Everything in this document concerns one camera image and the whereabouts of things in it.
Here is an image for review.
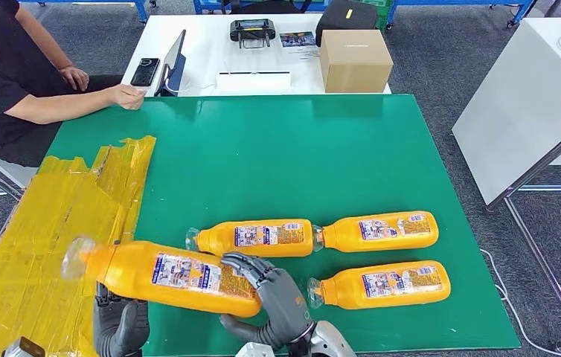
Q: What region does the person's right hand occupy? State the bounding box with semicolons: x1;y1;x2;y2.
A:
106;83;146;112

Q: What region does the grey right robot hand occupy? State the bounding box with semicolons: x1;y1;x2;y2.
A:
219;252;317;352

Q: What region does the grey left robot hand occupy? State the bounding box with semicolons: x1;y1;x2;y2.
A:
92;283;151;357

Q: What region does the person's left hand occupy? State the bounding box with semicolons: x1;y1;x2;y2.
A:
58;65;90;92

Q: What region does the orange detergent bottle clear cap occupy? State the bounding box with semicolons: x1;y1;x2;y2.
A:
185;219;315;258
60;236;263;319
312;210;440;254
306;260;452;310

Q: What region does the black smartphone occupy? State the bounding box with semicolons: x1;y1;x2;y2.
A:
129;57;161;89

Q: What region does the tablet in blue case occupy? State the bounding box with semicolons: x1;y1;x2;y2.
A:
154;28;187;97

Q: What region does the blue metal rack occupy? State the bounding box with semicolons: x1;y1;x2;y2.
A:
19;0;151;23
192;0;331;15
386;0;538;30

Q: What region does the white chair with metal leg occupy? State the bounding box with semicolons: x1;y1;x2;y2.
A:
0;130;40;202

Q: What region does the white flat box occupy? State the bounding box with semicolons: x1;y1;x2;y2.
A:
215;71;293;94

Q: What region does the yellow tape sheet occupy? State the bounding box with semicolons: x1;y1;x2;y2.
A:
0;135;157;357

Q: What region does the black remote controller with screen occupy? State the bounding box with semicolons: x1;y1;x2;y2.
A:
229;19;277;49

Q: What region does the green work table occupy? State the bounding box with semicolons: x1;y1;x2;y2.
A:
43;93;522;357

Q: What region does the printed leaflet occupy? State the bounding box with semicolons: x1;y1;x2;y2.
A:
279;31;319;60

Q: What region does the black bag with yellow tag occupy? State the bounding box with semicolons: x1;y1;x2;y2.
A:
315;0;379;47

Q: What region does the brown cardboard box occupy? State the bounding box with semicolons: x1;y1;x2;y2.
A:
318;29;394;94

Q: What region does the green plastic crate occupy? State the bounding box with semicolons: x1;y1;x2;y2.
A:
356;0;396;31

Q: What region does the white side table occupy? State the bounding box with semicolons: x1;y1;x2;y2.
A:
452;19;561;207

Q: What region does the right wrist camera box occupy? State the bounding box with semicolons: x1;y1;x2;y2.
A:
234;342;274;357

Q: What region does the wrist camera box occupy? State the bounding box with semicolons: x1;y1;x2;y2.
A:
234;342;274;357
1;337;46;357

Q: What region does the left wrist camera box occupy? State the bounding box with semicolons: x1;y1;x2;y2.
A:
1;337;46;357

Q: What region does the white floor cable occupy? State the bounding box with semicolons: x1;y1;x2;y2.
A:
478;248;561;357

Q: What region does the metal table frame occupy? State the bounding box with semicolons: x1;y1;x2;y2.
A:
486;87;561;355

